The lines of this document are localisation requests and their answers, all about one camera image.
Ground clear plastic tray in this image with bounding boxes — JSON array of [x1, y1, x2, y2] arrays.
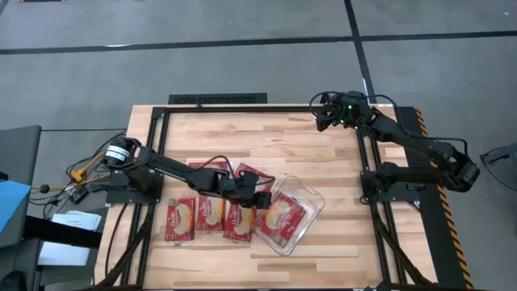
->
[[252, 175, 327, 258]]

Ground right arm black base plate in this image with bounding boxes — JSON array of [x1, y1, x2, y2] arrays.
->
[[360, 169, 421, 203]]

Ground grey chair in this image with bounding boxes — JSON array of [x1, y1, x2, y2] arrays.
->
[[0, 124, 42, 187]]

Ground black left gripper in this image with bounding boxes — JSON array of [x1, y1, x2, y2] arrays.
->
[[224, 170, 273, 210]]

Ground black padded bar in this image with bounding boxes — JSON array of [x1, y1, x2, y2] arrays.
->
[[23, 215, 103, 249]]

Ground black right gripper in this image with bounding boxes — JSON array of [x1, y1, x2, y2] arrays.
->
[[316, 91, 371, 133]]

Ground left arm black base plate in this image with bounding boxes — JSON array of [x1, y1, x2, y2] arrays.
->
[[105, 171, 165, 205]]

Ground grey floor stand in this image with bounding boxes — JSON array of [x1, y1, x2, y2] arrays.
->
[[479, 141, 517, 191]]

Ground black cable bundle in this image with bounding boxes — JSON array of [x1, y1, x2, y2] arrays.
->
[[103, 201, 157, 289], [369, 200, 435, 287]]

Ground white paper sheet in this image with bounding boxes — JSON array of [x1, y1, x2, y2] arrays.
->
[[36, 241, 91, 267], [51, 209, 103, 232]]

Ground black hazard-striped mat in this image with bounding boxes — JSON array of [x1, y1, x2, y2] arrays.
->
[[393, 106, 474, 290]]

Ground black aluminium table frame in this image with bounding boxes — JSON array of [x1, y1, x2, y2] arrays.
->
[[95, 103, 439, 291]]

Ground blue box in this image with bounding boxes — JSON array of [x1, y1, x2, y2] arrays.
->
[[0, 179, 32, 234]]

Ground small black device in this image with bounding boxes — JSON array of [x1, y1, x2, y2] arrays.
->
[[67, 187, 90, 205]]

